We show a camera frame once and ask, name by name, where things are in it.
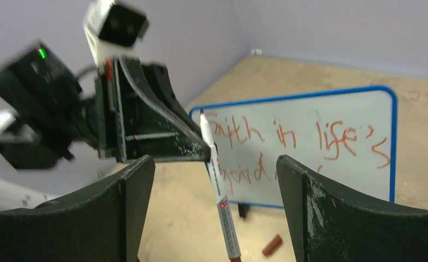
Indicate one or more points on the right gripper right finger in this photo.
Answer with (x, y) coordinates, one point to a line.
(329, 221)

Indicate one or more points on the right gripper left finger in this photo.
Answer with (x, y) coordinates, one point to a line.
(100, 222)

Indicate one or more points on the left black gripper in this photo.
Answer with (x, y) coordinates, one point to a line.
(149, 118)

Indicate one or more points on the red marker cap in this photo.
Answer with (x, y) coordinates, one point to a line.
(272, 246)

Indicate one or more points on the red whiteboard marker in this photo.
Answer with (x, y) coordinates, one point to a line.
(224, 211)

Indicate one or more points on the blue framed whiteboard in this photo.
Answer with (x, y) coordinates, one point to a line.
(348, 135)

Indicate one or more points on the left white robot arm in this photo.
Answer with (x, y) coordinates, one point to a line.
(63, 129)

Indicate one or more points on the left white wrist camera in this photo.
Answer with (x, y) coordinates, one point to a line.
(113, 27)

